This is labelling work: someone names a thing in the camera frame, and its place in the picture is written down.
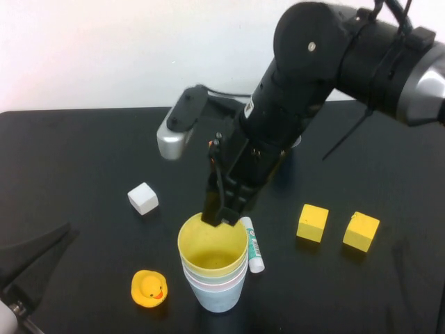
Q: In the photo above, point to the pink plastic cup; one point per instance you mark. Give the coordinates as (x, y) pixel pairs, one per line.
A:
(215, 286)

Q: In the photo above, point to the white green glue stick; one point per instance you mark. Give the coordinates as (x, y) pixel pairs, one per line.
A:
(255, 250)

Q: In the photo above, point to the yellow foam cube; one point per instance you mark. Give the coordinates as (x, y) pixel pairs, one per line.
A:
(359, 231)
(311, 222)

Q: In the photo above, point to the right wrist camera black silver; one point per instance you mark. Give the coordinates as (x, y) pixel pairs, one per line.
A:
(180, 115)

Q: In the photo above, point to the yellow plastic cup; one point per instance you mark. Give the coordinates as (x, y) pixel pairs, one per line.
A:
(208, 243)

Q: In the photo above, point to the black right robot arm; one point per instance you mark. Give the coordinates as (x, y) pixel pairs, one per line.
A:
(313, 69)

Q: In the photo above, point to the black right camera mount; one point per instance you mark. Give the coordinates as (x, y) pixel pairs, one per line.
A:
(222, 111)

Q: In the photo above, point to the yellow rubber duck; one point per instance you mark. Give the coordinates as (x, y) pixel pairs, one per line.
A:
(149, 288)

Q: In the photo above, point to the light blue plastic cup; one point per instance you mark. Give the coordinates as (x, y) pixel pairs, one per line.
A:
(217, 301)

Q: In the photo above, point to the white foam cube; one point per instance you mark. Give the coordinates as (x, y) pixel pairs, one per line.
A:
(143, 198)

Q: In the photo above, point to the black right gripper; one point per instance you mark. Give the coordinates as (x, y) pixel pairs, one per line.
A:
(247, 163)

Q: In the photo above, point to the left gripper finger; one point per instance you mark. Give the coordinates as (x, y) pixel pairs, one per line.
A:
(31, 248)
(45, 268)

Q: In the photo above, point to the green plastic cup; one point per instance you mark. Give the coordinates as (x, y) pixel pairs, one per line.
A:
(215, 277)

